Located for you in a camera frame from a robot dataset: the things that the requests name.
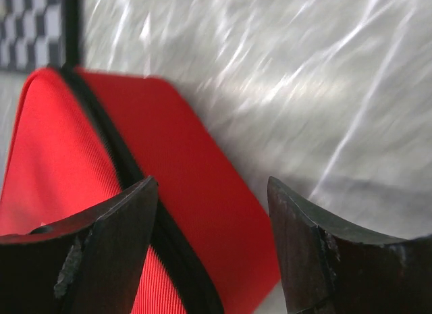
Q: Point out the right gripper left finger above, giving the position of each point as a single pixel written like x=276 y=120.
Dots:
x=90 y=262

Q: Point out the red black medicine case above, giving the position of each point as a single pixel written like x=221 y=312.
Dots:
x=81 y=138

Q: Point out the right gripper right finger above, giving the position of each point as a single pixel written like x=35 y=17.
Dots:
x=330 y=265

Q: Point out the black white chessboard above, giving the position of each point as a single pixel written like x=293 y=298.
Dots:
x=37 y=33

